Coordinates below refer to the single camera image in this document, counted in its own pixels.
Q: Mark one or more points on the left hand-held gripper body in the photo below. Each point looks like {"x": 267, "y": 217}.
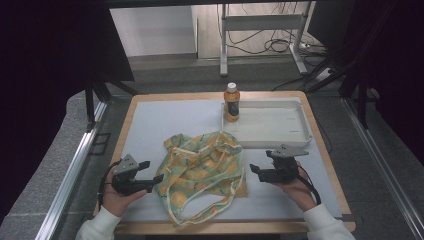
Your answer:
{"x": 125, "y": 181}

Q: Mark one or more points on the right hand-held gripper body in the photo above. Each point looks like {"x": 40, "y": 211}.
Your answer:
{"x": 283, "y": 170}

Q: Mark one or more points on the white plastic tray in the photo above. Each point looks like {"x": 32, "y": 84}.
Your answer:
{"x": 273, "y": 123}

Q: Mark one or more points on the lemon print cloth bag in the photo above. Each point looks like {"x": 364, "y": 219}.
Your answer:
{"x": 200, "y": 166}

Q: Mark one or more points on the orange juice bottle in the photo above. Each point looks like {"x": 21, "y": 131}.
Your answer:
{"x": 232, "y": 103}

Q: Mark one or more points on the person's left hand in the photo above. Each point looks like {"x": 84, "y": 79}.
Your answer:
{"x": 115, "y": 201}

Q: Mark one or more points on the person's right hand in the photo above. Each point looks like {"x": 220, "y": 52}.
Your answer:
{"x": 300, "y": 193}

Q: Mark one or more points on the white table mat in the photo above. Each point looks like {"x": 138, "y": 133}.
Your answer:
{"x": 180, "y": 116}

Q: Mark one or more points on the black tripod stand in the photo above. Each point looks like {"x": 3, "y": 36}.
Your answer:
{"x": 90, "y": 100}

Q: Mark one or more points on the white power strip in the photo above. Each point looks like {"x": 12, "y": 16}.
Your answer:
{"x": 324, "y": 74}

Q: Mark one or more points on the black metal stand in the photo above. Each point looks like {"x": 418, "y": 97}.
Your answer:
{"x": 361, "y": 100}

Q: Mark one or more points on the dark curtain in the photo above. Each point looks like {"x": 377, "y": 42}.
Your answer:
{"x": 43, "y": 66}
{"x": 396, "y": 66}

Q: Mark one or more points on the aluminium rail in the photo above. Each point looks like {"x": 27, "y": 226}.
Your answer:
{"x": 71, "y": 166}
{"x": 383, "y": 166}

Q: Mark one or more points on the white metal desk frame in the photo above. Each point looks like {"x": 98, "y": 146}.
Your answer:
{"x": 260, "y": 22}

